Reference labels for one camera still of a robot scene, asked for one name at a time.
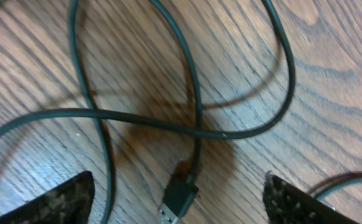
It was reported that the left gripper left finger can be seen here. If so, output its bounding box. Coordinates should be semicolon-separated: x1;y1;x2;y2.
0;171;95;224

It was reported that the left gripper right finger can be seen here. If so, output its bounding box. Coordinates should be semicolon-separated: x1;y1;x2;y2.
262;172;356;224

